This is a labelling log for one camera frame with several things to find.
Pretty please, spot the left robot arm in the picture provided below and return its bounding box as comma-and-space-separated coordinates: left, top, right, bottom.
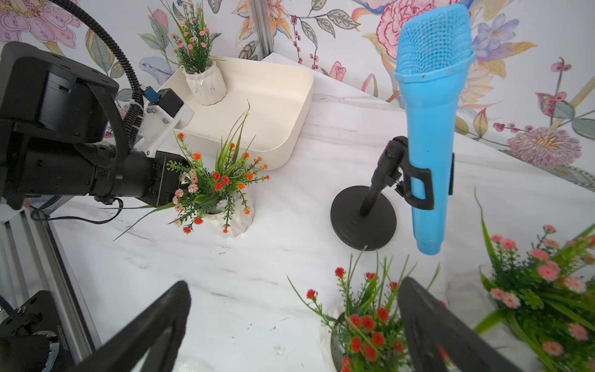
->
1, 42, 193, 210

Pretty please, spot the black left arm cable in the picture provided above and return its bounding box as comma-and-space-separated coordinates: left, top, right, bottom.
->
27, 0, 146, 225

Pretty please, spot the pink flower potted plant back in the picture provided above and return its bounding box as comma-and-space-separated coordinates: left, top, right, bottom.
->
471, 188, 595, 372

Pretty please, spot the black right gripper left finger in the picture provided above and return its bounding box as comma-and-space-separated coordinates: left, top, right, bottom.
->
70, 281, 192, 371

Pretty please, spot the pink flower potted plant boxed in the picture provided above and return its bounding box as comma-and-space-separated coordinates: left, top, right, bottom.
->
169, 1, 227, 105

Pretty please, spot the aluminium corner post left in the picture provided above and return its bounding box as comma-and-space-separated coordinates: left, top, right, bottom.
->
248, 0, 274, 57

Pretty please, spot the cream plastic storage box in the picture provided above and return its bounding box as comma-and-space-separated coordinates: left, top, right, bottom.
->
164, 58, 314, 171

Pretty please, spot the red flower potted plant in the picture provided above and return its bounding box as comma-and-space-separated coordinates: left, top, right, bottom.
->
292, 253, 418, 371

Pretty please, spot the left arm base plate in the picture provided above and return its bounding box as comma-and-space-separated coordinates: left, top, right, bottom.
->
1, 291, 74, 372

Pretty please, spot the orange flower potted plant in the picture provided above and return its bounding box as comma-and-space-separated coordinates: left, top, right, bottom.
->
112, 101, 271, 242

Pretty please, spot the blue toy microphone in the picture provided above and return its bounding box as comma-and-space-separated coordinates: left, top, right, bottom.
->
395, 4, 476, 256

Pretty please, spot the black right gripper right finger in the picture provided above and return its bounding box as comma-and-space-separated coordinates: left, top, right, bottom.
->
398, 277, 519, 371

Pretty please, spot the black microphone stand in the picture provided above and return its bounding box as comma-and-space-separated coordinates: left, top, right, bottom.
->
330, 136, 454, 256

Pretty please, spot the aluminium mounting rail frame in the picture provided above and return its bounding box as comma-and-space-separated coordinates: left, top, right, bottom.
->
1, 197, 102, 364

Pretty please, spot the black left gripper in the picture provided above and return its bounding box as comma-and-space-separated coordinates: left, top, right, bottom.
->
108, 150, 189, 207

